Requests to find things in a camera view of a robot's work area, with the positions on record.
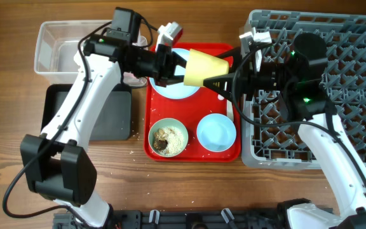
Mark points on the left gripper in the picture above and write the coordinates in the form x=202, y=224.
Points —
x=164, y=65

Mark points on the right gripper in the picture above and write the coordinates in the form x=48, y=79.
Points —
x=226, y=79

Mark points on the light blue plate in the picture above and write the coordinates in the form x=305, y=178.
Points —
x=176, y=91

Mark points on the yellow plastic cup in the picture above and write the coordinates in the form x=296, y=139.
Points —
x=201, y=66

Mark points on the white plastic fork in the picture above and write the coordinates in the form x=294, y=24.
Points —
x=229, y=110

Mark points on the light blue bowl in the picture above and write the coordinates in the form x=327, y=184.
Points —
x=216, y=132

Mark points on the green bowl with food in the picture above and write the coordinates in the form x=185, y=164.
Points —
x=167, y=138

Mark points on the white napkin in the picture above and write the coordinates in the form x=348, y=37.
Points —
x=77, y=60

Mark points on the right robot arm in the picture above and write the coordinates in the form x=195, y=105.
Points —
x=306, y=107

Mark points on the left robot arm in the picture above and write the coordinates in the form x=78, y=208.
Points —
x=56, y=163

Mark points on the clear plastic waste bin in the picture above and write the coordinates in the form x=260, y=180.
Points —
x=56, y=46

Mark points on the grey dishwasher rack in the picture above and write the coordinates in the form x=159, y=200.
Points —
x=276, y=146

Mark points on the black plastic tray bin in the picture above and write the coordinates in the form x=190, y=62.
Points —
x=114, y=120

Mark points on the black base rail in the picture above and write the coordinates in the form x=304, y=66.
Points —
x=227, y=218

